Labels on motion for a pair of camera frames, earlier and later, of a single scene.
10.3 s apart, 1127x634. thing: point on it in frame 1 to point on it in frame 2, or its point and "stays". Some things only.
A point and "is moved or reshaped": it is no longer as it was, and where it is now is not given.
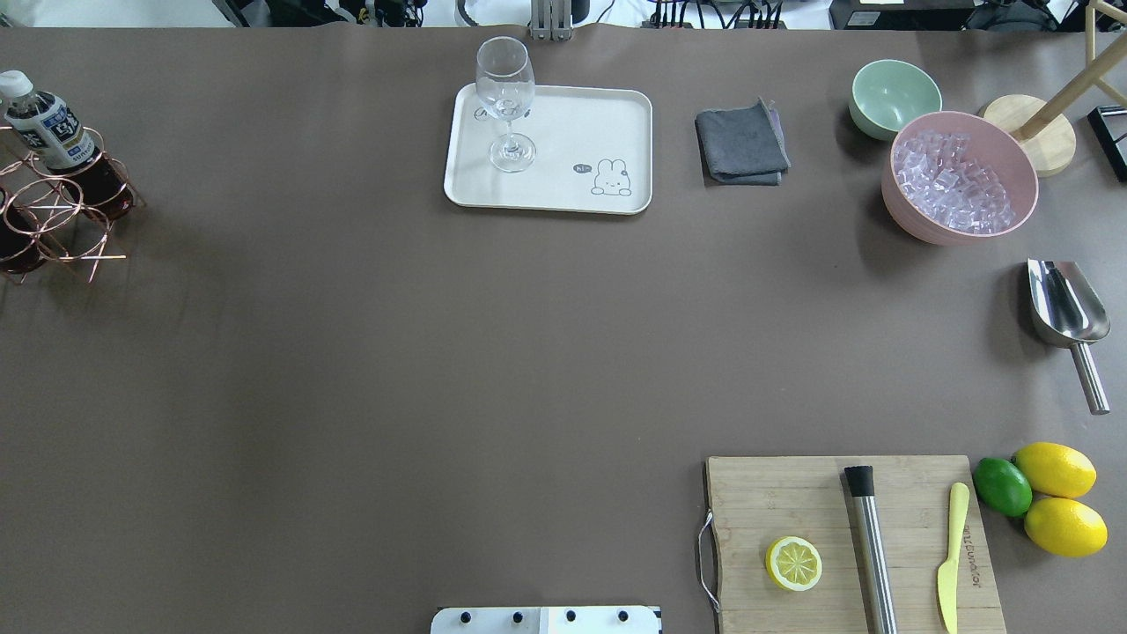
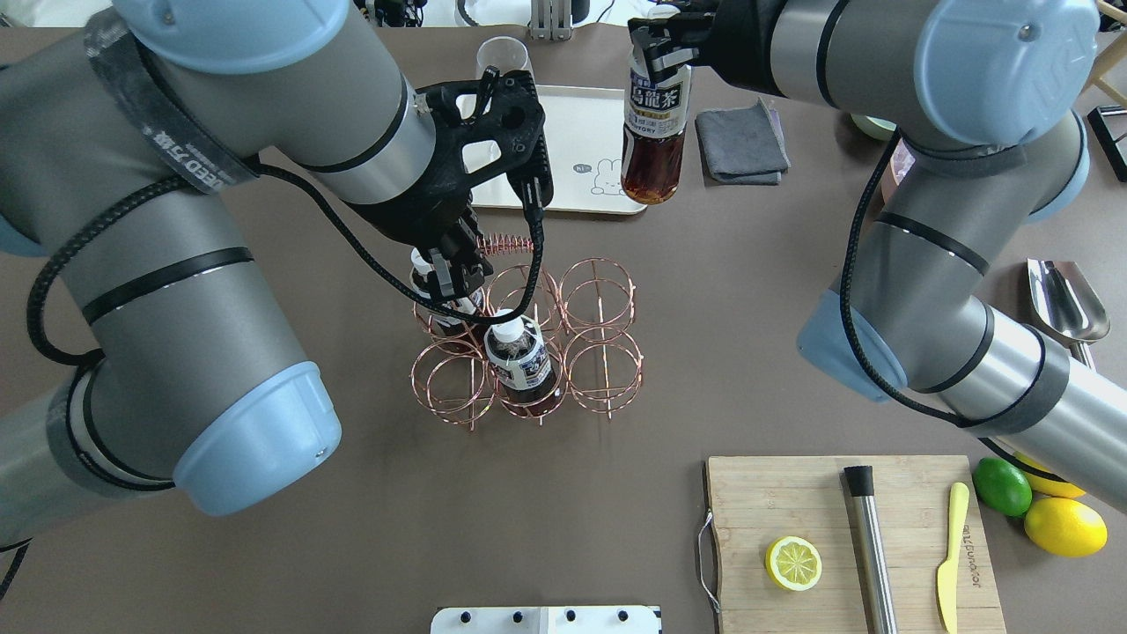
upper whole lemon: (1057, 470) stays
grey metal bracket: (551, 20) stays
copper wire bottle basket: (50, 214) is moved or reshaped
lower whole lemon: (1066, 527) stays
